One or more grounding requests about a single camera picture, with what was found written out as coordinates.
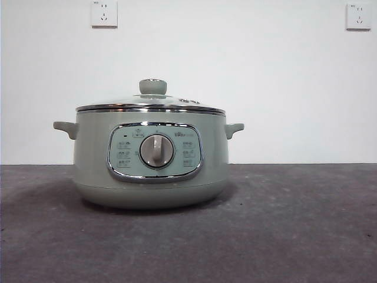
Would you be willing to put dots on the glass lid with green knob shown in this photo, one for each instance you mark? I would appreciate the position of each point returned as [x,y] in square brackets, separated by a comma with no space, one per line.
[152,87]

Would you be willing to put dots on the pale green electric cooking pot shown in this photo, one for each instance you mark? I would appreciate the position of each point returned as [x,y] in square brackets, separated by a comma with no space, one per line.
[94,153]

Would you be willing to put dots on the white wall socket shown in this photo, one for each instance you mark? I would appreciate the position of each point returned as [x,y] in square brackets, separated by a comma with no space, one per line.
[104,14]
[358,17]

